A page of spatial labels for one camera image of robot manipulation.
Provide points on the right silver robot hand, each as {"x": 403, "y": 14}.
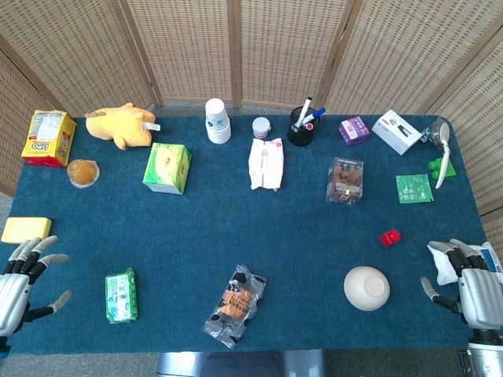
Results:
{"x": 481, "y": 298}

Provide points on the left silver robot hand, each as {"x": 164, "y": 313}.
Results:
{"x": 13, "y": 290}

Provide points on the clear box of chocolates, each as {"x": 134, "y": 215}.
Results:
{"x": 345, "y": 182}

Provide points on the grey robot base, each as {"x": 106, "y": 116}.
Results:
{"x": 239, "y": 363}

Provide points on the white product box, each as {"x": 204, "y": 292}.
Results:
{"x": 397, "y": 131}

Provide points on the green tissue box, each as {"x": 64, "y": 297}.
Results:
{"x": 167, "y": 167}

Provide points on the white blue-label wipes pack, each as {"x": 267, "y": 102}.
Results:
{"x": 444, "y": 271}

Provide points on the yellow sponge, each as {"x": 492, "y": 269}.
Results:
{"x": 25, "y": 229}

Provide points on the green wipes pack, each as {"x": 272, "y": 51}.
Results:
{"x": 121, "y": 295}

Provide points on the red small toy block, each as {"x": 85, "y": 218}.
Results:
{"x": 390, "y": 238}

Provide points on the beige upturned bowl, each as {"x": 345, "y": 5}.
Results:
{"x": 366, "y": 288}

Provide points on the green flat sachet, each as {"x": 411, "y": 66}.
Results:
{"x": 413, "y": 188}

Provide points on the green toy block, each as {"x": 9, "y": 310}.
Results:
{"x": 450, "y": 169}

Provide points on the orange jelly cup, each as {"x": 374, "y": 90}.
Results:
{"x": 82, "y": 173}

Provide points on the white plastic spoon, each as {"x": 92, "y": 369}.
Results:
{"x": 443, "y": 161}

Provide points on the yellow biscuit package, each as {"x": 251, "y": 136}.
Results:
{"x": 47, "y": 137}

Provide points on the metal clip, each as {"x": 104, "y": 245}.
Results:
{"x": 426, "y": 135}

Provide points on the shiny metal scoop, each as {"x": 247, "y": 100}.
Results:
{"x": 436, "y": 127}

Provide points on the yellow plush toy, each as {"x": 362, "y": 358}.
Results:
{"x": 118, "y": 127}

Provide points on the purple small pack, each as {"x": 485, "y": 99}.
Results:
{"x": 354, "y": 130}

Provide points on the bread in clear bag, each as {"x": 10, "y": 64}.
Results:
{"x": 236, "y": 302}

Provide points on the blue carpet table cover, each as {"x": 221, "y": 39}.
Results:
{"x": 236, "y": 220}

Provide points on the black mesh pen holder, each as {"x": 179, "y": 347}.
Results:
{"x": 300, "y": 135}

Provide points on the blue marker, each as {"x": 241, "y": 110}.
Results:
{"x": 316, "y": 114}

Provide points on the white pink wipes pack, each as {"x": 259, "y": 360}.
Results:
{"x": 266, "y": 163}

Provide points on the white marker black cap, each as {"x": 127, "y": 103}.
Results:
{"x": 303, "y": 112}

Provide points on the stack of paper cups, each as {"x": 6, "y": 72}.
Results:
{"x": 217, "y": 121}

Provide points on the small white jar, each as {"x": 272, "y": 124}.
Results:
{"x": 261, "y": 127}

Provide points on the woven wooden folding screen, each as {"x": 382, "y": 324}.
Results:
{"x": 188, "y": 47}

